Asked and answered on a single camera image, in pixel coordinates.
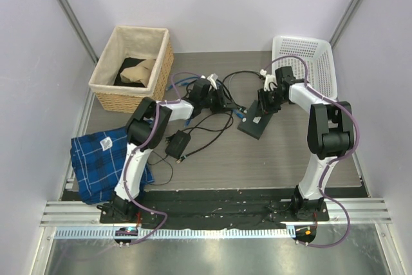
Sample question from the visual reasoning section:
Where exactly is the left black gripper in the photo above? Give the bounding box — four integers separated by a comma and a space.
200, 86, 236, 114

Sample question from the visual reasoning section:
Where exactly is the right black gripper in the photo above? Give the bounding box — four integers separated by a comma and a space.
256, 88, 286, 118

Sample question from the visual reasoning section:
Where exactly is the black network switch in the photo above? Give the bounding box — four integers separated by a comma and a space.
237, 100, 272, 140

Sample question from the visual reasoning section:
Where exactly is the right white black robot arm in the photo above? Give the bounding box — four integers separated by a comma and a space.
256, 66, 355, 220

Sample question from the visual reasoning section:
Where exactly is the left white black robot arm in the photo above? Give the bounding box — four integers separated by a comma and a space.
101, 74, 236, 223

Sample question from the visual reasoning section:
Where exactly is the black power adapter brick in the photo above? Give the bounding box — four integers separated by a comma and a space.
165, 130, 191, 159

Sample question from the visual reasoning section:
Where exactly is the white plastic perforated basket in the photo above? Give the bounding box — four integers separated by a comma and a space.
272, 35, 338, 100

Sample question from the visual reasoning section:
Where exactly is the beige cloth in basket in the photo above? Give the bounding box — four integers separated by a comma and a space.
120, 59, 156, 87

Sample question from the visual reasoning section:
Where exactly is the wicker basket with liner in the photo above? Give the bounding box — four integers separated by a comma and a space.
89, 26, 174, 113

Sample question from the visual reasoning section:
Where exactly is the black cloth in basket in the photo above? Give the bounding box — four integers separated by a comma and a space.
113, 57, 156, 88

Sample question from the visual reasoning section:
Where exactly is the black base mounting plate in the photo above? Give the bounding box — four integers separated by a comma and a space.
61, 187, 370, 227

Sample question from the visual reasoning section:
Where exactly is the blue plaid cloth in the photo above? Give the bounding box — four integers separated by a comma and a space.
70, 129, 155, 205

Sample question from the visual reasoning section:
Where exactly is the black ethernet cable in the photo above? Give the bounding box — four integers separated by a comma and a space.
221, 70, 265, 108

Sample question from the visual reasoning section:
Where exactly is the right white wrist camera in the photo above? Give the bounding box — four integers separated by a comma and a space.
259, 69, 277, 91

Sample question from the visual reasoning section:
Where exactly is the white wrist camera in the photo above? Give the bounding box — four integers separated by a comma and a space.
206, 73, 218, 90
259, 69, 277, 91

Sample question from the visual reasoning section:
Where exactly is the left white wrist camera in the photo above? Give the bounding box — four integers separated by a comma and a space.
206, 73, 218, 90

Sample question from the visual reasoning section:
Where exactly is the black teal-tipped cable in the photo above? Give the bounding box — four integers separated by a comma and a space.
144, 112, 234, 187

